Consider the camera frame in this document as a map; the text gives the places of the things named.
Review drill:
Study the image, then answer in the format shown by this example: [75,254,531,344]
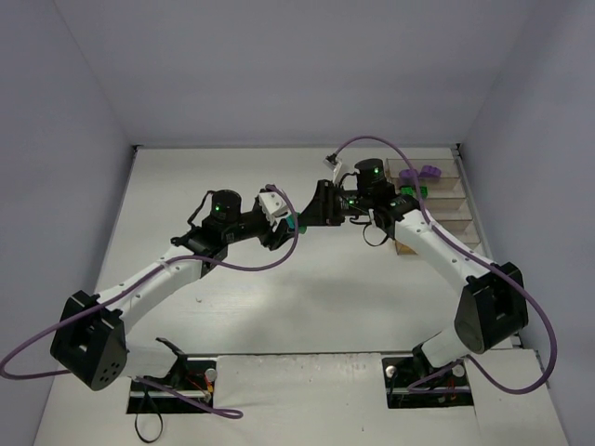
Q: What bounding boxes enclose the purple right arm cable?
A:
[332,135,559,396]

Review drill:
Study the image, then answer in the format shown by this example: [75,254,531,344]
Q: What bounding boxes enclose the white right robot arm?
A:
[299,155,528,376]

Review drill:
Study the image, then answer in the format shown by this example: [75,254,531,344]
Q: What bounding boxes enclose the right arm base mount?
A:
[381,356,474,410]

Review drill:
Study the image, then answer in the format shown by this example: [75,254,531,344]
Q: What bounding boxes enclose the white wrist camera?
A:
[324,153,343,171]
[253,191,289,229]

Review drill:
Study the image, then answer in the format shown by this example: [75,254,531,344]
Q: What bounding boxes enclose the purple butterfly curved lego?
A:
[398,169,418,185]

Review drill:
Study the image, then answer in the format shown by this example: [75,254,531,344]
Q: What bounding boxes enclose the teal square lego brick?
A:
[285,215,297,231]

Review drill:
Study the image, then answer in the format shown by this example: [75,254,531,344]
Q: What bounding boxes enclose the clear purple-lego bin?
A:
[386,158,460,179]

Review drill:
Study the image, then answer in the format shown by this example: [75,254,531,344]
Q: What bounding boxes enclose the clear green-lego bin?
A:
[418,177,466,199]

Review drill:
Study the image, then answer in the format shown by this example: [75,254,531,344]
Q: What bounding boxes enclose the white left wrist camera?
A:
[253,191,289,229]

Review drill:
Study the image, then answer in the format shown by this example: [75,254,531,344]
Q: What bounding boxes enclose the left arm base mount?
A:
[126,337,218,415]

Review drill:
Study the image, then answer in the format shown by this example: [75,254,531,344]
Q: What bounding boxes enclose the purple lotus oval lego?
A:
[419,164,442,180]

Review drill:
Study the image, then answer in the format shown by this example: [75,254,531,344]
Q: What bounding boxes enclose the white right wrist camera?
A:
[324,153,343,171]

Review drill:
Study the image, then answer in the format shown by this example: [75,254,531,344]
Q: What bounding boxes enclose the clear yellow-lego bin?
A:
[395,220,481,255]

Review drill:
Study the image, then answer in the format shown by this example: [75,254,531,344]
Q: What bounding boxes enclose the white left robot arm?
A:
[50,185,295,391]

